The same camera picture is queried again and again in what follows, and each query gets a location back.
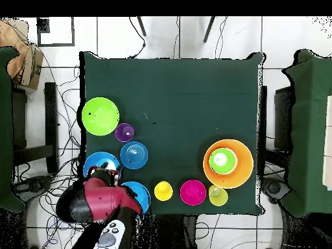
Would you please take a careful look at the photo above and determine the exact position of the purple cup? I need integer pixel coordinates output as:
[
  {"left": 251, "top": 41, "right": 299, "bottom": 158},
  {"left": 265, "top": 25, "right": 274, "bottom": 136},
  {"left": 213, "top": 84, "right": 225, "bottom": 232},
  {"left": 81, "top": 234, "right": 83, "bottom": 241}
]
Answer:
[{"left": 114, "top": 123, "right": 135, "bottom": 143}]

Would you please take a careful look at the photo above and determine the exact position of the small red bowl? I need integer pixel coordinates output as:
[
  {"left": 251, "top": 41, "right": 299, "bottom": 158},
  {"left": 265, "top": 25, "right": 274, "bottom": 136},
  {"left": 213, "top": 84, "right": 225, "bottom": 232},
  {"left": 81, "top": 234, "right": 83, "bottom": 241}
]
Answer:
[{"left": 180, "top": 179, "right": 208, "bottom": 207}]

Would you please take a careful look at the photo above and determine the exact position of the large blue bowl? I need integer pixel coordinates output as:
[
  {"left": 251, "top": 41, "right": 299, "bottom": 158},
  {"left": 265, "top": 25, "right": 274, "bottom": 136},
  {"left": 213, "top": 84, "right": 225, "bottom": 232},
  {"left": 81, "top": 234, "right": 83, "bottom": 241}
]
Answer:
[
  {"left": 82, "top": 151, "right": 121, "bottom": 178},
  {"left": 120, "top": 181, "right": 152, "bottom": 216}
]

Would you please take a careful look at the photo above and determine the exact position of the green cloth side table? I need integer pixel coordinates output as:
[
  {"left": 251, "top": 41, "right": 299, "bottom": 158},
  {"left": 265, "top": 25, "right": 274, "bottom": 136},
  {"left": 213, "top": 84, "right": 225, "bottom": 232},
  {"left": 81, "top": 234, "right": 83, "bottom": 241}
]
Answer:
[
  {"left": 0, "top": 46, "right": 26, "bottom": 214},
  {"left": 281, "top": 49, "right": 332, "bottom": 218}
]

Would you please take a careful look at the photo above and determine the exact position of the small blue ridged bowl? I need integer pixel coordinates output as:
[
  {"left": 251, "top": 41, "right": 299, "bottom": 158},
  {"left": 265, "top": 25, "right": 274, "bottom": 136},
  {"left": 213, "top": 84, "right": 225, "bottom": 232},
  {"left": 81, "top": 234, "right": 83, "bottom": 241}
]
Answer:
[{"left": 119, "top": 141, "right": 149, "bottom": 170}]

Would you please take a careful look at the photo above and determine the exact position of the large orange bowl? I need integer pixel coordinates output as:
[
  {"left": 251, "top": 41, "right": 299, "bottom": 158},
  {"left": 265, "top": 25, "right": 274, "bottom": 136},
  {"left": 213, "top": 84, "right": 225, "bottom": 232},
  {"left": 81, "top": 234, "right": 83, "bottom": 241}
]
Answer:
[{"left": 202, "top": 139, "right": 254, "bottom": 189}]

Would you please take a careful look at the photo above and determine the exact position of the black box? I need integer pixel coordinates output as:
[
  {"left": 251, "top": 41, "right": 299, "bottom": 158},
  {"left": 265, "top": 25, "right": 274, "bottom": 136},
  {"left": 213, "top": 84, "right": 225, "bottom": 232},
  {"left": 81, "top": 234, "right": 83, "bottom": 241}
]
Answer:
[{"left": 274, "top": 86, "right": 295, "bottom": 151}]

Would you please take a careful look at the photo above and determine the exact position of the black floor cable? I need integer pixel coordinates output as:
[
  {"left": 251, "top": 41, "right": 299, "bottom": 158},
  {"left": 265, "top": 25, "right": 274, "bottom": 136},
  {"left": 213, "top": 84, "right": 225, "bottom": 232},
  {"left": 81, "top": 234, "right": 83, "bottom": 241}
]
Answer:
[{"left": 128, "top": 16, "right": 147, "bottom": 60}]

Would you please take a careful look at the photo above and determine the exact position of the cardboard box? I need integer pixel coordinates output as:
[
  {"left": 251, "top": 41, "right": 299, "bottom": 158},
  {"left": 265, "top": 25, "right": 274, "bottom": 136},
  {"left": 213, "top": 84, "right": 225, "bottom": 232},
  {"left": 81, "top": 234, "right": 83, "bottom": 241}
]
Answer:
[{"left": 0, "top": 18, "right": 44, "bottom": 90}]

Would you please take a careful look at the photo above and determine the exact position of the black floor stand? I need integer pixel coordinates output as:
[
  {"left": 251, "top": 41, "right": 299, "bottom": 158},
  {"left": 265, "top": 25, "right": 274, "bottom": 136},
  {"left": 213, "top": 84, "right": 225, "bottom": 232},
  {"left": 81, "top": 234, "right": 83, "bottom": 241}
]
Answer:
[{"left": 11, "top": 82, "right": 60, "bottom": 174}]

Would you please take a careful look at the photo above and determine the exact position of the black square floor frame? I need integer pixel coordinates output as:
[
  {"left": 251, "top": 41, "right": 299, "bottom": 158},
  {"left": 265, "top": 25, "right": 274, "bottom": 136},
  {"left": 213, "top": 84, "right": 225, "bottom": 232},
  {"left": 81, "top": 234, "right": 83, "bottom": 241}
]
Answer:
[{"left": 36, "top": 16, "right": 76, "bottom": 48}]

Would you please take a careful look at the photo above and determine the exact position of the yellow cup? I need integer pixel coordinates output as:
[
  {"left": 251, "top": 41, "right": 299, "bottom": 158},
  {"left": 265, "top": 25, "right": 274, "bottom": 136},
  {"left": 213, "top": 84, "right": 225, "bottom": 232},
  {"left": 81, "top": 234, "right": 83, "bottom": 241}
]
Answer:
[{"left": 154, "top": 180, "right": 174, "bottom": 202}]

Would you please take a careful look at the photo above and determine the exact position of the large green bowl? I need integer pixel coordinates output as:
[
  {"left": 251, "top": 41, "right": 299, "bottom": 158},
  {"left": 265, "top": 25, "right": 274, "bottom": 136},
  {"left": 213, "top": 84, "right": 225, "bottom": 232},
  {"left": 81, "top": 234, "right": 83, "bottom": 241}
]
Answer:
[{"left": 81, "top": 97, "right": 121, "bottom": 137}]

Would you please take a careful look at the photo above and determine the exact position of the black tripod leg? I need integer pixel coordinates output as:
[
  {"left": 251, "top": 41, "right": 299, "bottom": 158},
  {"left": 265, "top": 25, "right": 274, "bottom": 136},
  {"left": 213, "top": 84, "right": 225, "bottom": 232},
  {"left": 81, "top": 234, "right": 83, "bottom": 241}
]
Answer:
[
  {"left": 203, "top": 16, "right": 216, "bottom": 43},
  {"left": 136, "top": 16, "right": 147, "bottom": 37}
]

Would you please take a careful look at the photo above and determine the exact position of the translucent yellow-green cup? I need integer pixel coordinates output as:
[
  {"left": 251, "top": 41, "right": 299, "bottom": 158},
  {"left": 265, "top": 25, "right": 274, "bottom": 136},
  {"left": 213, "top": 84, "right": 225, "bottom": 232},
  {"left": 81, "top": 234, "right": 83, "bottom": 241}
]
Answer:
[{"left": 207, "top": 184, "right": 229, "bottom": 207}]

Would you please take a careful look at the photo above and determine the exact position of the tangle of floor cables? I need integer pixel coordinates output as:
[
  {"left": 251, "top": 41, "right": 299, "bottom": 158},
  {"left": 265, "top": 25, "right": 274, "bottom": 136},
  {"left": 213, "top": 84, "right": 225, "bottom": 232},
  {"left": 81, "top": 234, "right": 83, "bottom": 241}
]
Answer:
[{"left": 11, "top": 59, "right": 86, "bottom": 249}]

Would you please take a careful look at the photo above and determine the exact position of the black robot pedestal leg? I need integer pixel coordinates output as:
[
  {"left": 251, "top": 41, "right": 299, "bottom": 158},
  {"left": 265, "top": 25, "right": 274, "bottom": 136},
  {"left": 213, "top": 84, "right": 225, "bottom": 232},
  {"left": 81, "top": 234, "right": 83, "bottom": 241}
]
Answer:
[
  {"left": 12, "top": 174, "right": 54, "bottom": 200},
  {"left": 260, "top": 176, "right": 292, "bottom": 206}
]

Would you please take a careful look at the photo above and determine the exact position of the dark green tablecloth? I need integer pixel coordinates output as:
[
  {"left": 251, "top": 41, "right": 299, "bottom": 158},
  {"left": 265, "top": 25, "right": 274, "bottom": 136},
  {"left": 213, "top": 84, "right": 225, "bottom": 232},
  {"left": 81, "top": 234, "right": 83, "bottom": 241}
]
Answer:
[{"left": 78, "top": 51, "right": 266, "bottom": 217}]

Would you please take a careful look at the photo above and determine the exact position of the small green bowl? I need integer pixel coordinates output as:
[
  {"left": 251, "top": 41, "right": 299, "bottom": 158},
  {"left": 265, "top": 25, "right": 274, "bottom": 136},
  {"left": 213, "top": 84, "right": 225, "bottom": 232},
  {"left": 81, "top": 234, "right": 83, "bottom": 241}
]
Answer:
[{"left": 209, "top": 147, "right": 238, "bottom": 175}]

